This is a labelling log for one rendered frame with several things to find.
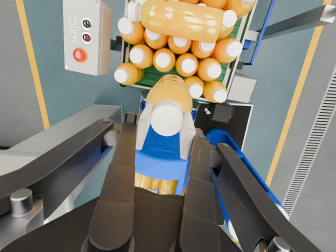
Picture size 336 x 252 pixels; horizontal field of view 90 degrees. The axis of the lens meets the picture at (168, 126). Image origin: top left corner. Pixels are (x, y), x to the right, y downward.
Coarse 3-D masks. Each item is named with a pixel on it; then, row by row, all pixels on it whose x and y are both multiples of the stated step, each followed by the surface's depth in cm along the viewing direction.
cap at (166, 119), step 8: (160, 104) 19; (168, 104) 19; (152, 112) 19; (160, 112) 19; (168, 112) 19; (176, 112) 19; (152, 120) 19; (160, 120) 19; (168, 120) 19; (176, 120) 19; (160, 128) 20; (168, 128) 20; (176, 128) 20
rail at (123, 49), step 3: (126, 0) 55; (129, 0) 56; (126, 3) 55; (126, 6) 55; (126, 9) 55; (126, 12) 56; (126, 15) 56; (123, 42) 59; (123, 45) 59; (123, 48) 60; (123, 51) 60; (123, 54) 61; (123, 57) 62; (120, 60) 61; (123, 60) 62; (120, 63) 61
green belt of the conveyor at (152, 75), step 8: (232, 32) 64; (152, 48) 67; (168, 48) 66; (176, 56) 67; (224, 64) 68; (152, 72) 70; (160, 72) 70; (168, 72) 70; (176, 72) 70; (224, 72) 69; (144, 80) 71; (152, 80) 71; (136, 88) 74; (144, 88) 73
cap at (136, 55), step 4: (136, 48) 47; (132, 52) 47; (136, 52) 47; (140, 52) 47; (132, 56) 47; (136, 56) 47; (140, 56) 47; (132, 60) 48; (136, 60) 48; (140, 60) 48
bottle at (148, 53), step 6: (132, 48) 50; (138, 48) 48; (144, 48) 50; (150, 48) 57; (144, 54) 49; (150, 54) 52; (144, 60) 51; (150, 60) 53; (138, 66) 53; (144, 66) 53; (150, 66) 66
